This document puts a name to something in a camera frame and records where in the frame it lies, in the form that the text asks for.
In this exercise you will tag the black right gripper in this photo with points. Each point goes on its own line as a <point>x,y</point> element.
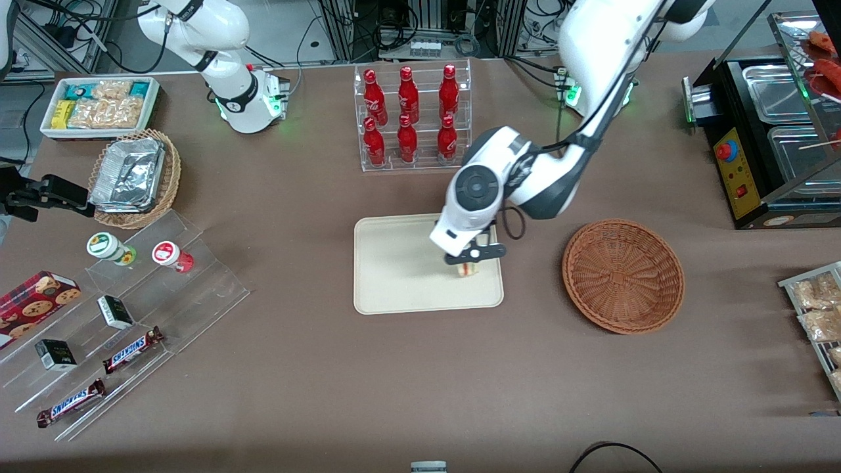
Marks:
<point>58,191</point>

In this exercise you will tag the triangular sandwich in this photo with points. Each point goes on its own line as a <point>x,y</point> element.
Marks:
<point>470,270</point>

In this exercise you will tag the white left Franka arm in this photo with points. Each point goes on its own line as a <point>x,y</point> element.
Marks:
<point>591,39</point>

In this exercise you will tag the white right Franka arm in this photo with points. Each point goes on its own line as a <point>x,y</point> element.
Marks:
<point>210,39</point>

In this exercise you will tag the cream plastic tray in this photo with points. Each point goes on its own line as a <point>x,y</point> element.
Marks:
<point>401,269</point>

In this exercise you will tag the oval tan wicker basket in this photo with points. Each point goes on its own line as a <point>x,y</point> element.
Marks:
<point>171,177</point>

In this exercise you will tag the round brown wicker basket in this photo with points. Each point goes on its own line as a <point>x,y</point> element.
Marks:
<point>621,276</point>

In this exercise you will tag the white plastic snack bin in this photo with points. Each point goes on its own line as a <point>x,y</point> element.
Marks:
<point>49,131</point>

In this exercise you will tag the green lidded snack cup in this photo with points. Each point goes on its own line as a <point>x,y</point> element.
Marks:
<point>104,245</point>

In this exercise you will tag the stacked foil containers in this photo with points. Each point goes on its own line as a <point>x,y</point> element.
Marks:
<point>128,174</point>

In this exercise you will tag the yellow snack packet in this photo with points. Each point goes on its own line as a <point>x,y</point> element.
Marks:
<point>63,114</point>

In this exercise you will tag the large clear cracker bag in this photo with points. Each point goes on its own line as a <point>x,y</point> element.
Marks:
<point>105,113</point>

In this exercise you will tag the clear acrylic bottle rack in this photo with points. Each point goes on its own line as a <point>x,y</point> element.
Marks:
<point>424,167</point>

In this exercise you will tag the teal snack packet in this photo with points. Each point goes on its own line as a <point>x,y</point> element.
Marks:
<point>80,90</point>
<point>139,89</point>

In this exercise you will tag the small clear cracker bag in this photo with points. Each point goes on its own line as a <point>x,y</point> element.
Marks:
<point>113,90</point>

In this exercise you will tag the red cookie box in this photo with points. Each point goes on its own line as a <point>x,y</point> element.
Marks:
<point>33,305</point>

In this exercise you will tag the red cola bottle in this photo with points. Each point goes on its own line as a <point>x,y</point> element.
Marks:
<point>374,146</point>
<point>449,95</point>
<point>408,97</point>
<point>447,141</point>
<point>374,98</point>
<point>407,141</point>

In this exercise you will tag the red lidded snack cup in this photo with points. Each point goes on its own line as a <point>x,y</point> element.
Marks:
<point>167,253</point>

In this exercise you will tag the small black carton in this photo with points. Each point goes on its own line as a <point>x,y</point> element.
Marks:
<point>56,355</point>
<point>115,312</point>

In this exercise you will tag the clear acrylic step display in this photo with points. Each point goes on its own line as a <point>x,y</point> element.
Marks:
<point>197,295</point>

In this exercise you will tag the Snickers chocolate bar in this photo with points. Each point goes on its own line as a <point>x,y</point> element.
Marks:
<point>131,351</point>
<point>71,403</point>

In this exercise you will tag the small grey device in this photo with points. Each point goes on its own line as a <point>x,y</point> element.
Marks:
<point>428,468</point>

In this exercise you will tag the white power strip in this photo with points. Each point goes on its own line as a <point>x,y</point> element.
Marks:
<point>425,48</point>

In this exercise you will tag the black food warmer machine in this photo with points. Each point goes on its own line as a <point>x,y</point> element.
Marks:
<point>736,177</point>

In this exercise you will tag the clear bag of pastries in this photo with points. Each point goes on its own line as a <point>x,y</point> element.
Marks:
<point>815,292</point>
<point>821,325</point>

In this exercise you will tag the red sausage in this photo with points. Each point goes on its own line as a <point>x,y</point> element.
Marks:
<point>829,73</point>
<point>822,42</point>

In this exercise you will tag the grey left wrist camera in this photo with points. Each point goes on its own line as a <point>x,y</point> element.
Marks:
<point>489,253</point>

